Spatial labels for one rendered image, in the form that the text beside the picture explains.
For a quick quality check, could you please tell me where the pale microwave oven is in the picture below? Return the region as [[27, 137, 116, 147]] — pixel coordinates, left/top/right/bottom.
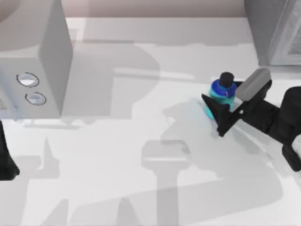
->
[[0, 0, 74, 121]]

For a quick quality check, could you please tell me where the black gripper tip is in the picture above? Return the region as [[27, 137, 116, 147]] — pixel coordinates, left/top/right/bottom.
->
[[0, 119, 21, 182]]

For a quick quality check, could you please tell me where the small microwave knob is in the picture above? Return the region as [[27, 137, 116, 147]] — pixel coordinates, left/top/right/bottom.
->
[[24, 91, 47, 106]]

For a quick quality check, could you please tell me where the blue bottle with black cap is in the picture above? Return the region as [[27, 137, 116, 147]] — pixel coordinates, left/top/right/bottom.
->
[[203, 72, 238, 120]]

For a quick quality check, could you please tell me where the grey cabinet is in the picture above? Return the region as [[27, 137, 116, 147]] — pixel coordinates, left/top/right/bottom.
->
[[244, 0, 301, 67]]

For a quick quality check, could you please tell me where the large microwave knob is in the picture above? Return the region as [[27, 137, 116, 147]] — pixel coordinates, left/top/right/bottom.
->
[[16, 72, 40, 89]]

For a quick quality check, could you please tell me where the pale grey rounded box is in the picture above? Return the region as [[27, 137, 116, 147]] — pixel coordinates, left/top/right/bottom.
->
[[235, 67, 272, 103]]

